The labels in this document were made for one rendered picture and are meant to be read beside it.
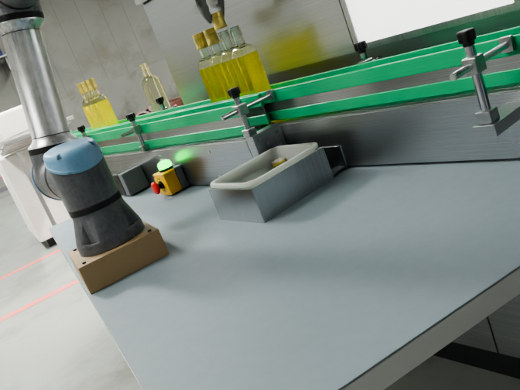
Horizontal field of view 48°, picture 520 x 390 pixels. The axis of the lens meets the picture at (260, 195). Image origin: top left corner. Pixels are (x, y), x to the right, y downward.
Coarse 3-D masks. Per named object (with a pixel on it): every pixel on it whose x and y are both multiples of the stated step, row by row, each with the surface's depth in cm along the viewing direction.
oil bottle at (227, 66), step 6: (222, 54) 160; (228, 54) 158; (222, 60) 161; (228, 60) 158; (222, 66) 162; (228, 66) 160; (228, 72) 161; (234, 72) 159; (228, 78) 162; (234, 78) 160; (234, 84) 161; (240, 84) 160; (240, 90) 161; (240, 96) 162
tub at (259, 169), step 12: (300, 144) 136; (312, 144) 133; (264, 156) 142; (276, 156) 144; (288, 156) 141; (300, 156) 128; (240, 168) 138; (252, 168) 140; (264, 168) 142; (276, 168) 124; (216, 180) 134; (228, 180) 136; (240, 180) 138; (252, 180) 121; (264, 180) 123
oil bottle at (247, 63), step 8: (240, 48) 154; (248, 48) 154; (232, 56) 156; (240, 56) 154; (248, 56) 154; (256, 56) 156; (240, 64) 155; (248, 64) 154; (256, 64) 156; (240, 72) 157; (248, 72) 154; (256, 72) 156; (264, 72) 157; (240, 80) 158; (248, 80) 156; (256, 80) 156; (264, 80) 157; (248, 88) 157; (256, 88) 156; (264, 88) 157
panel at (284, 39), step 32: (224, 0) 171; (256, 0) 161; (288, 0) 152; (320, 0) 144; (256, 32) 167; (288, 32) 158; (320, 32) 149; (352, 32) 141; (416, 32) 128; (288, 64) 164
